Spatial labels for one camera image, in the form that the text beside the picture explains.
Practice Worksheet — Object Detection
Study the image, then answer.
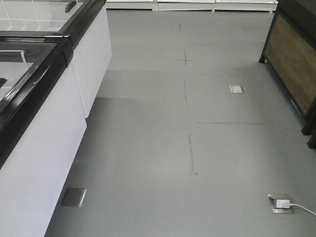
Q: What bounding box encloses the near white chest freezer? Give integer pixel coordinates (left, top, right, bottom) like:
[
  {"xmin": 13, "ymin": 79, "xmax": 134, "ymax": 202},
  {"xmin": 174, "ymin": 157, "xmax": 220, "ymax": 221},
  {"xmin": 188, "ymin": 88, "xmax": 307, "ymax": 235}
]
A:
[{"xmin": 0, "ymin": 39, "xmax": 86, "ymax": 237}]

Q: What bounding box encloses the white power adapter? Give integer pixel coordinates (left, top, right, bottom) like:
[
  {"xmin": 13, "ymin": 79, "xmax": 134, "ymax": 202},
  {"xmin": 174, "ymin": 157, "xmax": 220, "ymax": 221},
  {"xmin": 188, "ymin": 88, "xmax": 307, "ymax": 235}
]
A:
[{"xmin": 275, "ymin": 199, "xmax": 291, "ymax": 209}]

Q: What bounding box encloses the white power cable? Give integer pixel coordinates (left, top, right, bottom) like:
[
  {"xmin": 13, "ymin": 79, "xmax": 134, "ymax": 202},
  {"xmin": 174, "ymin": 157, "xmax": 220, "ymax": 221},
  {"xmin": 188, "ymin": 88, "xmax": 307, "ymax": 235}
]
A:
[{"xmin": 289, "ymin": 203, "xmax": 316, "ymax": 215}]

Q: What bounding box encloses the white chest freezer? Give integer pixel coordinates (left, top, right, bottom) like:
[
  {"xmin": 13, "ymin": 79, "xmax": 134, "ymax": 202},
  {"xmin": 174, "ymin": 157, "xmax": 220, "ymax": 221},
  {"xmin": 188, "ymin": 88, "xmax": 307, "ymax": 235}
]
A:
[
  {"xmin": 0, "ymin": 39, "xmax": 86, "ymax": 237},
  {"xmin": 0, "ymin": 0, "xmax": 112, "ymax": 117}
]

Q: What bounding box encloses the wooden black-framed display counter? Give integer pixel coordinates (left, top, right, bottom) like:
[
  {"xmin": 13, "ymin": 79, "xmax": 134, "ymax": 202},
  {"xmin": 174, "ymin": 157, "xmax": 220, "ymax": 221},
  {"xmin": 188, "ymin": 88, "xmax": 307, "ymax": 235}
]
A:
[{"xmin": 259, "ymin": 0, "xmax": 316, "ymax": 149}]

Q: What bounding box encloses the far white chest freezer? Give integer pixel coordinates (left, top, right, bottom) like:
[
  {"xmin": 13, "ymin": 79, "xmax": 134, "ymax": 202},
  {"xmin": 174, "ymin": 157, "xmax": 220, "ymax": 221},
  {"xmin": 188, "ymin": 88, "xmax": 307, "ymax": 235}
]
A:
[{"xmin": 0, "ymin": 0, "xmax": 112, "ymax": 117}]

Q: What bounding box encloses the steel floor socket plate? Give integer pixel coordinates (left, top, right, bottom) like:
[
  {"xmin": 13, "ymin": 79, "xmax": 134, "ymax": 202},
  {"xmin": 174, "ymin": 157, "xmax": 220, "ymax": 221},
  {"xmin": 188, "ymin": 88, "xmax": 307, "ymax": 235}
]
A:
[{"xmin": 229, "ymin": 85, "xmax": 244, "ymax": 93}]

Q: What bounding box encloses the steel floor plate near freezer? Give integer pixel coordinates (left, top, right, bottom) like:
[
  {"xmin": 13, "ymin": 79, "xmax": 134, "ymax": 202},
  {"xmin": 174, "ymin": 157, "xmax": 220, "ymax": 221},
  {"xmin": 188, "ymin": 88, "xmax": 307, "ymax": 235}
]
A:
[{"xmin": 61, "ymin": 187, "xmax": 86, "ymax": 208}]

